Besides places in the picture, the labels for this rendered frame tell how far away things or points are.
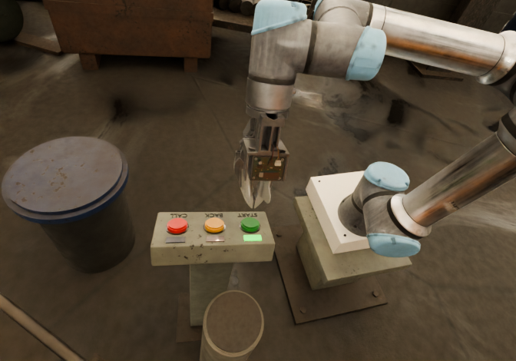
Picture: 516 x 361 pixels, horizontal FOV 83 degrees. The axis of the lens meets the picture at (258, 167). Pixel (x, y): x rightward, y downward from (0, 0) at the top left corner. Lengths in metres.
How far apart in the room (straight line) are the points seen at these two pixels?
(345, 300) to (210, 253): 0.80
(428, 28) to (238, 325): 0.64
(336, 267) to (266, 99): 0.68
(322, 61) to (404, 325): 1.15
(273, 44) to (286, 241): 1.01
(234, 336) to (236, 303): 0.06
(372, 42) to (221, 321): 0.55
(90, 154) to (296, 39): 0.77
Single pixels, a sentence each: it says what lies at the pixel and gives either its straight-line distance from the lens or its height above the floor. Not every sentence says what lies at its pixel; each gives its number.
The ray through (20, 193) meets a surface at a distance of 1.00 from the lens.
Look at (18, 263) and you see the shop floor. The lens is 1.41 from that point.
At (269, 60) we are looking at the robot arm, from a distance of 0.45.
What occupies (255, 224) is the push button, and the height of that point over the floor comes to 0.61.
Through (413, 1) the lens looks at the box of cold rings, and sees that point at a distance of 3.20.
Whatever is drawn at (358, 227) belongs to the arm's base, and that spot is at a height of 0.40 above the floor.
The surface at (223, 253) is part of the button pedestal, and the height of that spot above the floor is 0.60.
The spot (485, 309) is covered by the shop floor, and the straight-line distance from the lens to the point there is 1.68.
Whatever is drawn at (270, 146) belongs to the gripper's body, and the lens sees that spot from 0.47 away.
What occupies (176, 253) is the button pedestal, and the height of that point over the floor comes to 0.60.
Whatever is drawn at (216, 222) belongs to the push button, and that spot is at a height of 0.61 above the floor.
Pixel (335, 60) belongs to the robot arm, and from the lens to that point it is 0.45.
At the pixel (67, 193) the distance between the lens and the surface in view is 0.95.
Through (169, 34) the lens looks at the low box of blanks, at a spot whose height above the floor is 0.27.
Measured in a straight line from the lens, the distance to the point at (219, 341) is 0.63.
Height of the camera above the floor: 1.14
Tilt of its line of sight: 46 degrees down
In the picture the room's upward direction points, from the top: 14 degrees clockwise
